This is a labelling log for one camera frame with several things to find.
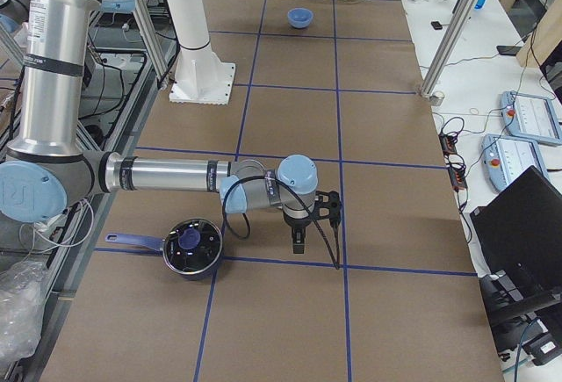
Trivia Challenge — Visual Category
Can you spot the near blue teach pendant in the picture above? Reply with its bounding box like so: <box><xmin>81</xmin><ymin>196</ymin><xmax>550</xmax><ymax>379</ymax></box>
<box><xmin>482</xmin><ymin>133</ymin><xmax>549</xmax><ymax>191</ymax></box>

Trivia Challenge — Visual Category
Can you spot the far blue teach pendant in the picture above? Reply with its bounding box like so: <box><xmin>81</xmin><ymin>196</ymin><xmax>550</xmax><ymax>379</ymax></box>
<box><xmin>500</xmin><ymin>91</ymin><xmax>561</xmax><ymax>146</ymax></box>

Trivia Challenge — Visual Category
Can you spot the aluminium frame post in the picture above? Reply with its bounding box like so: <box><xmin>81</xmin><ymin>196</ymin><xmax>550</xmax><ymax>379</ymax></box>
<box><xmin>419</xmin><ymin>0</ymin><xmax>478</xmax><ymax>106</ymax></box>

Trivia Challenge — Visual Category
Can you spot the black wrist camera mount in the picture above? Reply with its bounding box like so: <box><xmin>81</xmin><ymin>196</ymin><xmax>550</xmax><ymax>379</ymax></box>
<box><xmin>313</xmin><ymin>191</ymin><xmax>342</xmax><ymax>229</ymax></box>

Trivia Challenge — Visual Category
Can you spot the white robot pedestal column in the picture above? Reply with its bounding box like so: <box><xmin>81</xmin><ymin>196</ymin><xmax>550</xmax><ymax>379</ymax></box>
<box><xmin>167</xmin><ymin>0</ymin><xmax>235</xmax><ymax>105</ymax></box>

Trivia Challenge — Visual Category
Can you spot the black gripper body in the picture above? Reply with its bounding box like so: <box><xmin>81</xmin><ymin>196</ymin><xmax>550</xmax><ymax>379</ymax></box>
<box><xmin>284</xmin><ymin>213</ymin><xmax>313</xmax><ymax>241</ymax></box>

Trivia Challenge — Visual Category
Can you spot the black laptop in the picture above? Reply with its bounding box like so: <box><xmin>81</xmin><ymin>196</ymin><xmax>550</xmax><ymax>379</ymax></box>
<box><xmin>469</xmin><ymin>164</ymin><xmax>562</xmax><ymax>291</ymax></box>

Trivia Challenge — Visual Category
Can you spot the clear plastic bag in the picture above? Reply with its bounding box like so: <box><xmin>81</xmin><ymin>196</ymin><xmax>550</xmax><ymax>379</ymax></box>
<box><xmin>1</xmin><ymin>260</ymin><xmax>48</xmax><ymax>366</ymax></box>

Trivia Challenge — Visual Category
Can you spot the blue teach pendant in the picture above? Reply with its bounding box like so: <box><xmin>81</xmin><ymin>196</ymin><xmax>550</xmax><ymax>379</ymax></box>
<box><xmin>482</xmin><ymin>133</ymin><xmax>549</xmax><ymax>191</ymax></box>
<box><xmin>500</xmin><ymin>91</ymin><xmax>561</xmax><ymax>146</ymax></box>

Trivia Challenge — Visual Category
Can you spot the orange black usb hub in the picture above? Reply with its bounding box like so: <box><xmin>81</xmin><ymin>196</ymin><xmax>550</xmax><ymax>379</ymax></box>
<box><xmin>439</xmin><ymin>133</ymin><xmax>468</xmax><ymax>192</ymax></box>

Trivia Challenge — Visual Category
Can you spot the blue bowl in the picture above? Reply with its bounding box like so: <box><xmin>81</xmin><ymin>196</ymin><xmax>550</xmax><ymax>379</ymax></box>
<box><xmin>287</xmin><ymin>7</ymin><xmax>314</xmax><ymax>29</ymax></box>

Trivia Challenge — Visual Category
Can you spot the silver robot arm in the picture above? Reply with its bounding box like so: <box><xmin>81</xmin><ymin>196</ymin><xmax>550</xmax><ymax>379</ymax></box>
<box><xmin>1</xmin><ymin>0</ymin><xmax>318</xmax><ymax>254</ymax></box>

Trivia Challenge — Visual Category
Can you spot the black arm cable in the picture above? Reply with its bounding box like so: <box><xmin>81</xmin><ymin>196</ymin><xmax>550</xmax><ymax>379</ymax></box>
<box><xmin>221</xmin><ymin>175</ymin><xmax>342</xmax><ymax>270</ymax></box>

